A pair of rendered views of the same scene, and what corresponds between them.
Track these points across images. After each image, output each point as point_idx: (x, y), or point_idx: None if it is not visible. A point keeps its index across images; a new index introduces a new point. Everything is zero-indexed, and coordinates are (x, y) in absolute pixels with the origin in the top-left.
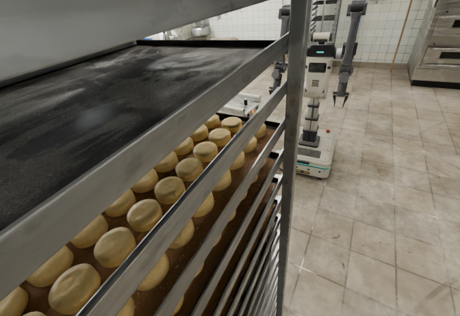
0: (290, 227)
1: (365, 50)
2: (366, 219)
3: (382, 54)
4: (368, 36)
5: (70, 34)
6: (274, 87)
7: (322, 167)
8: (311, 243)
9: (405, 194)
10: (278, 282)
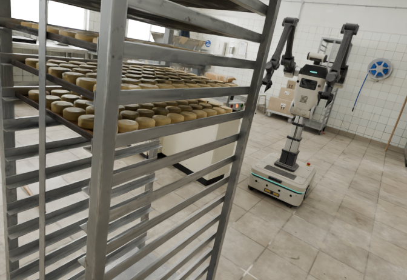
0: (255, 106)
1: (361, 123)
2: (334, 253)
3: (378, 132)
4: (366, 111)
5: None
6: (264, 78)
7: (294, 190)
8: (264, 255)
9: (383, 246)
10: (225, 196)
